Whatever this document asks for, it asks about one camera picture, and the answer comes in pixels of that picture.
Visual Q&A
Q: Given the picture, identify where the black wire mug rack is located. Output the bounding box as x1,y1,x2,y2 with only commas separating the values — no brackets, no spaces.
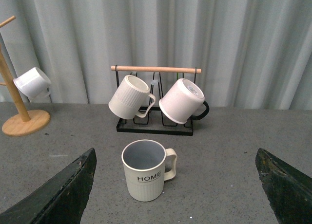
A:
111,65,201,136

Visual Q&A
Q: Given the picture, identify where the cream HOME mug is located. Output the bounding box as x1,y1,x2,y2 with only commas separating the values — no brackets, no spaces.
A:
121,139,177,202

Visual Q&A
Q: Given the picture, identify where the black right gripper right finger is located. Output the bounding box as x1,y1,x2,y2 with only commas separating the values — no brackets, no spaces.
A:
255,148,312,224

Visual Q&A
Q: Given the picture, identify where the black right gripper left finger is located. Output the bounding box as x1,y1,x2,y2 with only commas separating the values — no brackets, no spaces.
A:
0,148,97,224

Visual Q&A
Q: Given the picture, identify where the cream ribbed hanging mug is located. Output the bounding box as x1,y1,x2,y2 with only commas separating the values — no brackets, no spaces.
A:
108,75,156,120

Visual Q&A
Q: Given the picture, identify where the white mug black handle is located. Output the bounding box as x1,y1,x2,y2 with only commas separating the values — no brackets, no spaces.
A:
159,78,210,124

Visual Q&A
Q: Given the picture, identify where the white mug on tree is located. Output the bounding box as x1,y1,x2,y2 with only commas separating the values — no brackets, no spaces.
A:
13,67,51,99

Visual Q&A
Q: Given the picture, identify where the wooden mug tree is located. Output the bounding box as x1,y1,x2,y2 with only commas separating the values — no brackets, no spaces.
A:
0,16,51,137

